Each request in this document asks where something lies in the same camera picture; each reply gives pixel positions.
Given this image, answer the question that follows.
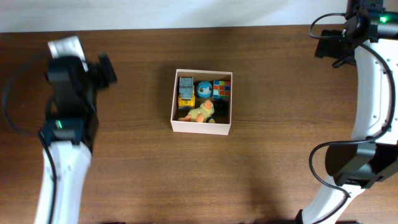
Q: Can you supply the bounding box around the yellow grey toy dump truck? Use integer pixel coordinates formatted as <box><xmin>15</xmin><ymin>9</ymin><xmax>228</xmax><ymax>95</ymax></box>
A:
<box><xmin>178</xmin><ymin>77</ymin><xmax>196</xmax><ymax>110</ymax></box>

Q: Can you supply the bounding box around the blue round toy capsule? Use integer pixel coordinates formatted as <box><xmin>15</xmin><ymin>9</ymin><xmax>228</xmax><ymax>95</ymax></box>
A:
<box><xmin>197</xmin><ymin>81</ymin><xmax>213</xmax><ymax>98</ymax></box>

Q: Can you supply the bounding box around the yellow plush duck toy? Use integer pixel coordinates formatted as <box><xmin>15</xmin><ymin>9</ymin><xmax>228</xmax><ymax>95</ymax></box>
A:
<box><xmin>178</xmin><ymin>100</ymin><xmax>215</xmax><ymax>123</ymax></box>

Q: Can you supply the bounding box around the colourful puzzle cube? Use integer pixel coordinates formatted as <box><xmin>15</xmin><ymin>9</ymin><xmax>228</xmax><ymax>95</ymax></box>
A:
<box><xmin>213</xmin><ymin>80</ymin><xmax>231</xmax><ymax>101</ymax></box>

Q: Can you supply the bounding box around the black round lid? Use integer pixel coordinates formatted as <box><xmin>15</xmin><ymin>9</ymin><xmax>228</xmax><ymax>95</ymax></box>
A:
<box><xmin>213</xmin><ymin>100</ymin><xmax>229</xmax><ymax>116</ymax></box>

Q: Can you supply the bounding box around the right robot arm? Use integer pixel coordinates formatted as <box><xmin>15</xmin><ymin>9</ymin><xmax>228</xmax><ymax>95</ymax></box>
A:
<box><xmin>295</xmin><ymin>0</ymin><xmax>397</xmax><ymax>223</ymax></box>

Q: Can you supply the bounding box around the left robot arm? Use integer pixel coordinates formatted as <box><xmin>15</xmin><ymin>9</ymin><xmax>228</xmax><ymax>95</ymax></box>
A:
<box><xmin>35</xmin><ymin>35</ymin><xmax>117</xmax><ymax>223</ymax></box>

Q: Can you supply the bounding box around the white cardboard box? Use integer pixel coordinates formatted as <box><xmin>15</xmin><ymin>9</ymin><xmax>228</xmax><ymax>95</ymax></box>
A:
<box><xmin>170</xmin><ymin>69</ymin><xmax>233</xmax><ymax>135</ymax></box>

